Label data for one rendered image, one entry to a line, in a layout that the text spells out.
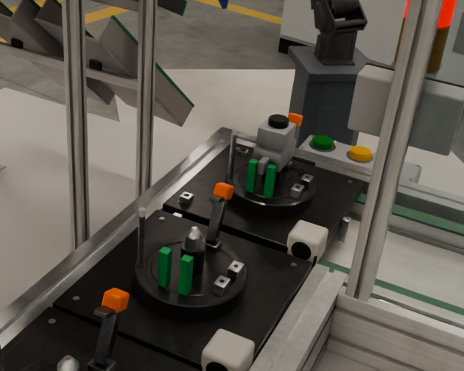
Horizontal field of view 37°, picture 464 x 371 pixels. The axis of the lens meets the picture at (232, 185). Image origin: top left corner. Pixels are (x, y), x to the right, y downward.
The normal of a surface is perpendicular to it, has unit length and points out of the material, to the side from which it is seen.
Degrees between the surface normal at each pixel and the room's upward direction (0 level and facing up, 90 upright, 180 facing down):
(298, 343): 0
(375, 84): 90
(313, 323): 0
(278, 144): 90
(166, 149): 0
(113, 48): 90
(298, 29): 90
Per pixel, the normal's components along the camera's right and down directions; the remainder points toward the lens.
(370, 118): -0.43, 0.43
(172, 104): 0.81, 0.36
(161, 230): 0.09, -0.85
